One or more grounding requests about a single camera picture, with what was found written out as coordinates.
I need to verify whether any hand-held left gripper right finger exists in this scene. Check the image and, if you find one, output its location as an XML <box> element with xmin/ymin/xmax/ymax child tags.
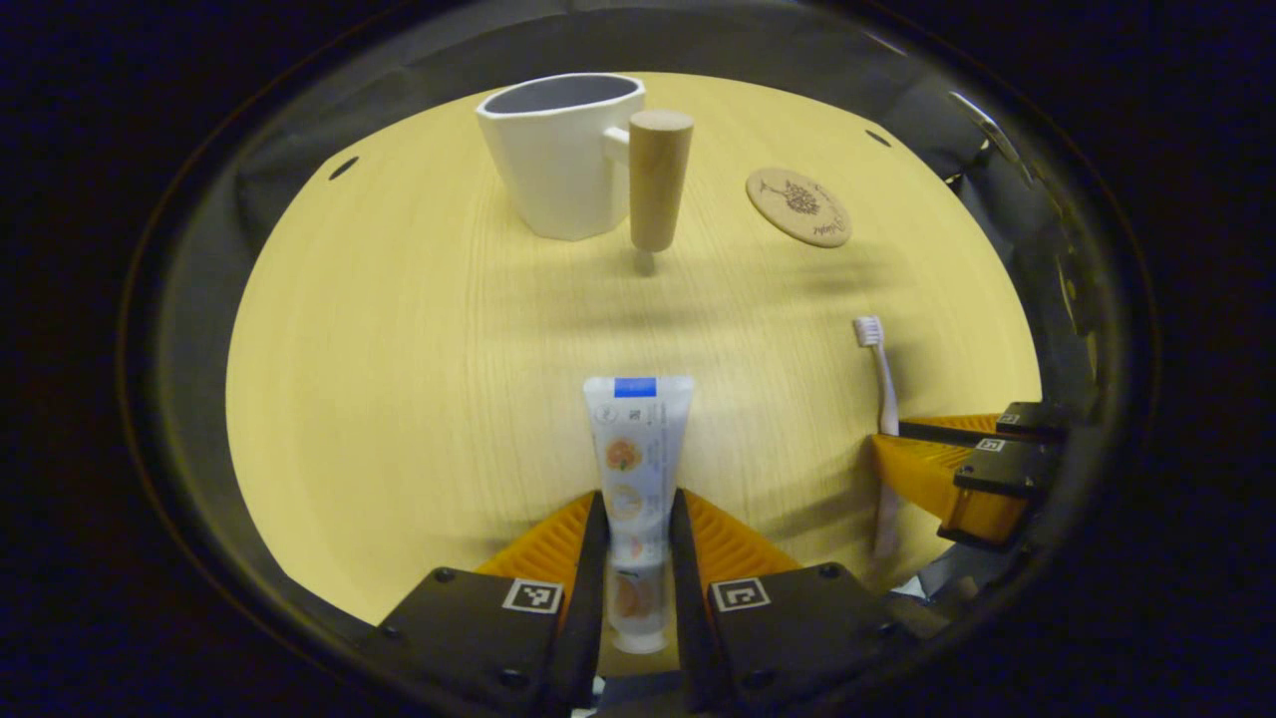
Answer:
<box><xmin>668</xmin><ymin>487</ymin><xmax>903</xmax><ymax>715</ymax></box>

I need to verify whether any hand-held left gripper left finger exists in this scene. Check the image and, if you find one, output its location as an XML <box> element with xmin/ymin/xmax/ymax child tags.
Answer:
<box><xmin>357</xmin><ymin>489</ymin><xmax>611</xmax><ymax>717</ymax></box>

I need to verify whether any white toothbrush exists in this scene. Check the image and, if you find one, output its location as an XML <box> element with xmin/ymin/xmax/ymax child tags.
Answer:
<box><xmin>852</xmin><ymin>315</ymin><xmax>904</xmax><ymax>559</ymax></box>

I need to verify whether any white toothpaste tube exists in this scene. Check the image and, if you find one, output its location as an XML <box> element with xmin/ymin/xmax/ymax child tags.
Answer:
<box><xmin>583</xmin><ymin>375</ymin><xmax>697</xmax><ymax>655</ymax></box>

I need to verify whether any round wooden coaster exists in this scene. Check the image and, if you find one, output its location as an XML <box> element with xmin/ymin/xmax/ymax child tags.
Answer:
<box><xmin>746</xmin><ymin>167</ymin><xmax>854</xmax><ymax>249</ymax></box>

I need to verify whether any white cup with wooden handle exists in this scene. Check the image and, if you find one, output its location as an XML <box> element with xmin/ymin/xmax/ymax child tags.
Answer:
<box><xmin>476</xmin><ymin>73</ymin><xmax>696</xmax><ymax>253</ymax></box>

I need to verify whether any wooden desktop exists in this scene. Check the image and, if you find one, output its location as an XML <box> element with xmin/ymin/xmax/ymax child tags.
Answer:
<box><xmin>225</xmin><ymin>72</ymin><xmax>1043</xmax><ymax>679</ymax></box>

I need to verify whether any white cable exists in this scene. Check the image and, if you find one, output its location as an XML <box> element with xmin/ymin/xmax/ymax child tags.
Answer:
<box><xmin>949</xmin><ymin>92</ymin><xmax>1023</xmax><ymax>179</ymax></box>

